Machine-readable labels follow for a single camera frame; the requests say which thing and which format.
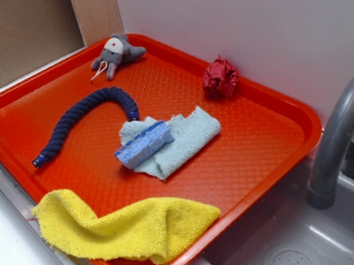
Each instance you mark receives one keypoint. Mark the light blue cloth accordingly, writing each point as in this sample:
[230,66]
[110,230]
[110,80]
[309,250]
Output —
[190,133]

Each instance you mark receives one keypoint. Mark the blue sponge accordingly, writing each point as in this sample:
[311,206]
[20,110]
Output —
[144,145]

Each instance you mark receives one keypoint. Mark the orange plastic tray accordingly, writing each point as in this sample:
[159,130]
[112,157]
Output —
[264,135]

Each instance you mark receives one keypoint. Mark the crumpled red foil ball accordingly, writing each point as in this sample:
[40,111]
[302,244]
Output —
[220,78]

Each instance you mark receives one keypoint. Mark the yellow microfiber cloth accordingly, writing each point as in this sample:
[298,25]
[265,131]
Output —
[155,229]

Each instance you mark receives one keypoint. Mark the gray plush mouse toy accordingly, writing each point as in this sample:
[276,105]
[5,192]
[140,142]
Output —
[117,51]

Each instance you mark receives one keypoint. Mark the gray plastic sink basin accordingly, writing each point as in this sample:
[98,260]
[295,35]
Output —
[282,229]

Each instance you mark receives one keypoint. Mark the light wooden board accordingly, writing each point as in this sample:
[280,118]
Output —
[97,19]

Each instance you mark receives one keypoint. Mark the cardboard panel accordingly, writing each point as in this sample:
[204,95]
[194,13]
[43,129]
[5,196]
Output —
[34,33]

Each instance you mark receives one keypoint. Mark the gray plastic faucet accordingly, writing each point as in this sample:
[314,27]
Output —
[335,154]

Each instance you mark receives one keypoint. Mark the dark blue rope toy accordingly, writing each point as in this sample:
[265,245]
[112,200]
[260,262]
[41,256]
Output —
[79,110]

